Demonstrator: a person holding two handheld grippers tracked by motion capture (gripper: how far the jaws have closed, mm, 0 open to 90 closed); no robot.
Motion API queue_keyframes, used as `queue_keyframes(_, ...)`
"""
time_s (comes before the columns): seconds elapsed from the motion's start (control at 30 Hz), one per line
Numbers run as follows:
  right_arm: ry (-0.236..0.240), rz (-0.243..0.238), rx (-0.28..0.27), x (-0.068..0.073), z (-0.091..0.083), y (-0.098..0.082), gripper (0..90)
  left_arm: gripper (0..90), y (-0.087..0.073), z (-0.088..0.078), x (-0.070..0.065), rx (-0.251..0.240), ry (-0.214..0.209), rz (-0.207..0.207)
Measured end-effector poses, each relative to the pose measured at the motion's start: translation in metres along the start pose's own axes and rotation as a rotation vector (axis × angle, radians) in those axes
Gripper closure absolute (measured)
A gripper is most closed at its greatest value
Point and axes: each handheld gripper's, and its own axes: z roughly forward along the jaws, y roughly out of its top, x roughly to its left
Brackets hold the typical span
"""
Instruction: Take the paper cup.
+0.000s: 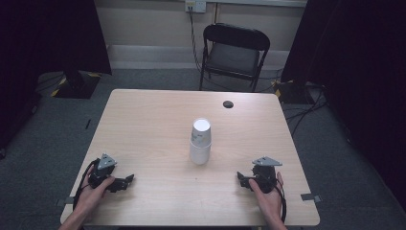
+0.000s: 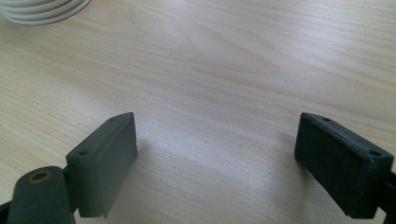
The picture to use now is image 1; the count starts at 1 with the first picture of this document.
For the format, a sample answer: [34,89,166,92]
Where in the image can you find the black wall cable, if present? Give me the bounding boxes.
[189,8,204,74]

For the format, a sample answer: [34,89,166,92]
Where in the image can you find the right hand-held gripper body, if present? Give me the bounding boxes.
[251,155,283,195]

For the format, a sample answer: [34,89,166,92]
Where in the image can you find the black floor cables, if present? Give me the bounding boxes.
[282,81,329,137]

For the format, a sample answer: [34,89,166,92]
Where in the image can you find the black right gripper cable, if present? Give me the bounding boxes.
[275,178,287,223]

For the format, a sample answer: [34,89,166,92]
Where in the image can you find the person's left hand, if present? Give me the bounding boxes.
[74,176,116,216]

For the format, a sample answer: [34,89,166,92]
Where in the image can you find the black folding chair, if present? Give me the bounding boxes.
[199,22,272,94]

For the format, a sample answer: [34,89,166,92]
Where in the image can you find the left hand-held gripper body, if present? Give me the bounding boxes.
[87,152,118,190]

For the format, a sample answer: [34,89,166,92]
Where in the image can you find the grey tape strip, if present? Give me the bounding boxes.
[301,193,323,203]

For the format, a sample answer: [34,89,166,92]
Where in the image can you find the white paper cup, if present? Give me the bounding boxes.
[189,140,213,166]
[191,118,213,149]

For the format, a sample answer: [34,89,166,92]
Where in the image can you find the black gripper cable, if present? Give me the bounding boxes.
[72,158,101,212]
[275,178,287,223]

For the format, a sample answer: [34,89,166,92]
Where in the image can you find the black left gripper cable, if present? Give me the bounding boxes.
[72,158,101,212]

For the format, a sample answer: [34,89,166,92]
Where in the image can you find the black curtain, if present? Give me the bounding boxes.
[0,0,112,150]
[281,0,406,204]

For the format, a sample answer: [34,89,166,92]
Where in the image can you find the black stand base striped tape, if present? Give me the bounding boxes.
[50,70,102,100]
[273,79,309,105]

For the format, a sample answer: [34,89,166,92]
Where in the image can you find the person's right hand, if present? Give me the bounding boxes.
[248,172,285,222]

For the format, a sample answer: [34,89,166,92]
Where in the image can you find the white wall socket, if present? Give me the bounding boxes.
[185,0,208,13]

